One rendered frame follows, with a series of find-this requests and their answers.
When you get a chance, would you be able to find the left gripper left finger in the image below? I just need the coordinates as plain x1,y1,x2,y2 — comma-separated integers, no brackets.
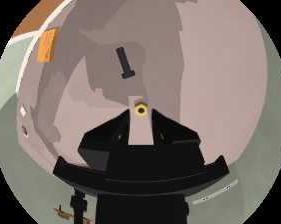
81,109,130,145

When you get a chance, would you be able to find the small yellow hex nut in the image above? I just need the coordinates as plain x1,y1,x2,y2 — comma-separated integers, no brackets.
135,101,148,116

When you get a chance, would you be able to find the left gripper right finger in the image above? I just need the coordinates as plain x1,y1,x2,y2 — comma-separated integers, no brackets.
151,109,201,145

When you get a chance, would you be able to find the dark grey bolt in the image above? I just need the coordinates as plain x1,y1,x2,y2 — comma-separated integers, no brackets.
116,48,135,79

